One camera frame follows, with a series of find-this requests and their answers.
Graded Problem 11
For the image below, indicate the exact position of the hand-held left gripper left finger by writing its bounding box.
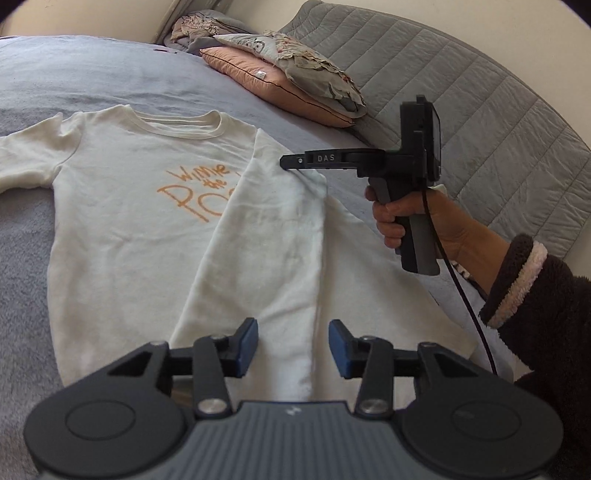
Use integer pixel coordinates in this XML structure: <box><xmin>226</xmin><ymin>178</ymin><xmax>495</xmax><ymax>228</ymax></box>
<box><xmin>108</xmin><ymin>318</ymin><xmax>259</xmax><ymax>418</ymax></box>

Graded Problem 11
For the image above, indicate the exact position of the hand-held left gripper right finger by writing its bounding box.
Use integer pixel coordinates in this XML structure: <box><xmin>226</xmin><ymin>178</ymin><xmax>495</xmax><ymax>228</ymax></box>
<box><xmin>328</xmin><ymin>319</ymin><xmax>481</xmax><ymax>416</ymax></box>

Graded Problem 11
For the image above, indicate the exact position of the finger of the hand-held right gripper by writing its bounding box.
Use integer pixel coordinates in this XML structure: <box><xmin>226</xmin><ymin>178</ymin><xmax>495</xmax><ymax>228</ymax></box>
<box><xmin>280</xmin><ymin>151</ymin><xmax>320</xmax><ymax>177</ymax></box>

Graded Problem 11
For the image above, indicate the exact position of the cream sweatshirt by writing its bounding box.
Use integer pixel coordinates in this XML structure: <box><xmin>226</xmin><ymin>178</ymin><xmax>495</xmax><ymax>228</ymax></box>
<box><xmin>0</xmin><ymin>104</ymin><xmax>478</xmax><ymax>407</ymax></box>

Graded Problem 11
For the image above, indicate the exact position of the person's right hand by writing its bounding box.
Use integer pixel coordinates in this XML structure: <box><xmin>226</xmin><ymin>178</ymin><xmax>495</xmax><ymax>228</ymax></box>
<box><xmin>364</xmin><ymin>181</ymin><xmax>511</xmax><ymax>273</ymax></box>

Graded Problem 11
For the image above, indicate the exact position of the peach pillow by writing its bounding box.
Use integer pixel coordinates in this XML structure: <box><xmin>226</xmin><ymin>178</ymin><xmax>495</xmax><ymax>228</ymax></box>
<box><xmin>199</xmin><ymin>46</ymin><xmax>354</xmax><ymax>129</ymax></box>

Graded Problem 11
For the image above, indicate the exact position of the grey quilted headboard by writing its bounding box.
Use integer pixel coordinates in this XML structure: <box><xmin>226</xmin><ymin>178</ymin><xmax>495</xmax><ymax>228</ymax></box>
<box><xmin>277</xmin><ymin>0</ymin><xmax>591</xmax><ymax>259</ymax></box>

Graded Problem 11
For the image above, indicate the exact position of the grey floral ruffled pillow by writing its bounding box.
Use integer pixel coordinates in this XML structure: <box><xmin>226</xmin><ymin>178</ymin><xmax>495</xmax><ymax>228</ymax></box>
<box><xmin>215</xmin><ymin>30</ymin><xmax>368</xmax><ymax>118</ymax></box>

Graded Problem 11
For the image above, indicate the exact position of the folded grey ruffled bedding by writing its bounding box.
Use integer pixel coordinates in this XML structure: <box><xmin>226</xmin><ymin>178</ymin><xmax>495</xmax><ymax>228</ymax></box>
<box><xmin>170</xmin><ymin>13</ymin><xmax>252</xmax><ymax>56</ymax></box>

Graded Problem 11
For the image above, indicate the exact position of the grey bed blanket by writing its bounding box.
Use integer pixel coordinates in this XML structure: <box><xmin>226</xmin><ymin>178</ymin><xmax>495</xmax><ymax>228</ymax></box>
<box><xmin>0</xmin><ymin>34</ymin><xmax>591</xmax><ymax>480</ymax></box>

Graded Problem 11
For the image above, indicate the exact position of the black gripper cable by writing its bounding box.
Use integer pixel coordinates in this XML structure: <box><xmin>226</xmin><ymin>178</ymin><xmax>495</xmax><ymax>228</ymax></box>
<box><xmin>418</xmin><ymin>189</ymin><xmax>499</xmax><ymax>377</ymax></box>

